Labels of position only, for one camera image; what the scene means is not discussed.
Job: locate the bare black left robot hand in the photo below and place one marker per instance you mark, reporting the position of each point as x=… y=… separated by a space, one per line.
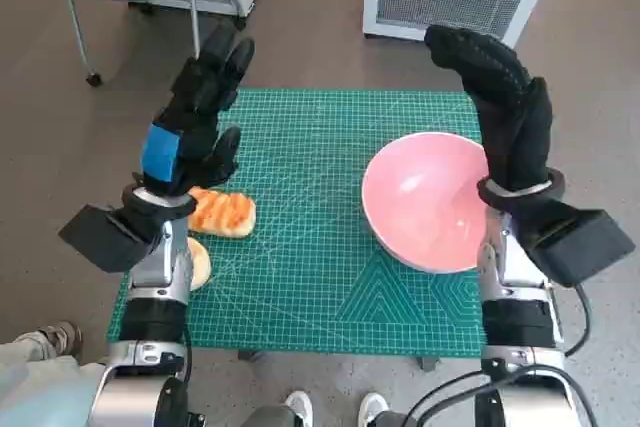
x=195 y=97

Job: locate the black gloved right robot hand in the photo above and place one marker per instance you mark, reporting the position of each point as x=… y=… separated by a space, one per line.
x=510 y=112

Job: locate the rectangular striped toy bread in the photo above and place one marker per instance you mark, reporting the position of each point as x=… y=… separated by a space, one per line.
x=225 y=212

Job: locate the pink bowl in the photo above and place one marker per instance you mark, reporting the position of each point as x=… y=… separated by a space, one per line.
x=420 y=197

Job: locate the round toy bread bun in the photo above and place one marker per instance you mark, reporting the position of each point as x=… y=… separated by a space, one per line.
x=200 y=262

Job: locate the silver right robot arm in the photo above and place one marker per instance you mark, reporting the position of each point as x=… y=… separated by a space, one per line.
x=515 y=272

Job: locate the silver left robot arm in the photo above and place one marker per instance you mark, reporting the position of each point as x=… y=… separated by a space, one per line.
x=150 y=267

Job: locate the green cutting mat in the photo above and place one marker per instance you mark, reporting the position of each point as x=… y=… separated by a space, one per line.
x=300 y=247

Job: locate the person's shoe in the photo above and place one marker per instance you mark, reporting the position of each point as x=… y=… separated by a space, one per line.
x=62 y=337

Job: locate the black cylindrical robot part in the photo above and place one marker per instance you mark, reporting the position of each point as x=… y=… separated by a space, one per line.
x=196 y=419

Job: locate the white shoe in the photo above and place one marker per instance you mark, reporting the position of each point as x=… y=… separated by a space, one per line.
x=300 y=407
x=372 y=407

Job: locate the person's leg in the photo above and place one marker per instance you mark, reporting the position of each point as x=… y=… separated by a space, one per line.
x=35 y=382

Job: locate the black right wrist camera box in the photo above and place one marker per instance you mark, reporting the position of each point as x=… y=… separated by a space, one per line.
x=575 y=242

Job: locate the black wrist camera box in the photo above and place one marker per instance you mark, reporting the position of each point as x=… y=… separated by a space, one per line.
x=575 y=242
x=95 y=237

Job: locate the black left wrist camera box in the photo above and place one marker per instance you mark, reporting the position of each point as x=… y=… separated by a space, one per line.
x=95 y=237

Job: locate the grey table bracket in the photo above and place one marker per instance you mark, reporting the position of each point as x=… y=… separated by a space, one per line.
x=250 y=355
x=428 y=364

